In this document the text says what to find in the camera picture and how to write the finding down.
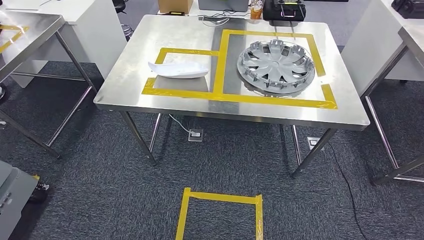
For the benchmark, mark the black remote controller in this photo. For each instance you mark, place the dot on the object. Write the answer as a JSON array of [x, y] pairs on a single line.
[[275, 13]]

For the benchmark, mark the white table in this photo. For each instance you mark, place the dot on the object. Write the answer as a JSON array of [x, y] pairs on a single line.
[[195, 13]]

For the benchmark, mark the black stool chrome base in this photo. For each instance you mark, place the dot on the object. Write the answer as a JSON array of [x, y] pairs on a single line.
[[118, 5]]

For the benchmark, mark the black item on desk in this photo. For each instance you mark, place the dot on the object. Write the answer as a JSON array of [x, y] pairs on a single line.
[[410, 8]]

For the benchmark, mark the large yellow tape frame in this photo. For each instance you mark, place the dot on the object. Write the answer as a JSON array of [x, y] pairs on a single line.
[[265, 99]]

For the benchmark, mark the grey laptop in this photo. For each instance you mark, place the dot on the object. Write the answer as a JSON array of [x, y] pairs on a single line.
[[222, 5]]

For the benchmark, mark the small yellow tape frame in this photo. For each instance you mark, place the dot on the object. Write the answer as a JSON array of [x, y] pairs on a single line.
[[179, 93]]

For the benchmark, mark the grey machine housing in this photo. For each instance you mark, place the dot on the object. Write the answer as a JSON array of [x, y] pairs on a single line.
[[13, 198]]

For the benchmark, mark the plastic cup with red straw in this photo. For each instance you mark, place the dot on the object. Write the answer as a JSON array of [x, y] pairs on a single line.
[[256, 13]]

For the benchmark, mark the steel frame table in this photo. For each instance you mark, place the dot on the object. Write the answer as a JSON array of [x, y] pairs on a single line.
[[414, 39], [39, 30]]

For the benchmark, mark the floor power outlet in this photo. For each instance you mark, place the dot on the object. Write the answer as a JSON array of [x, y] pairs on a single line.
[[313, 143], [195, 135]]

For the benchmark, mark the brown cardboard box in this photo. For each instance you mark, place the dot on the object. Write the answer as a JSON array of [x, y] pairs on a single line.
[[175, 6]]

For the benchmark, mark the small black flat device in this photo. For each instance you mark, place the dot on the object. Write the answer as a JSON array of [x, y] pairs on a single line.
[[176, 13]]

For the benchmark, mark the white plastic shell part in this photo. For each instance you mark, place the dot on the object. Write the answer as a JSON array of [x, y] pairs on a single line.
[[179, 70]]

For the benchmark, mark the grey plastic wheel hubcap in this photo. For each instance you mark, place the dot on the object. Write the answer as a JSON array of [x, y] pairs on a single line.
[[275, 66]]

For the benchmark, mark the steel workbench table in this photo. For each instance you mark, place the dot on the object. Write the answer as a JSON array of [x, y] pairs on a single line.
[[185, 36]]

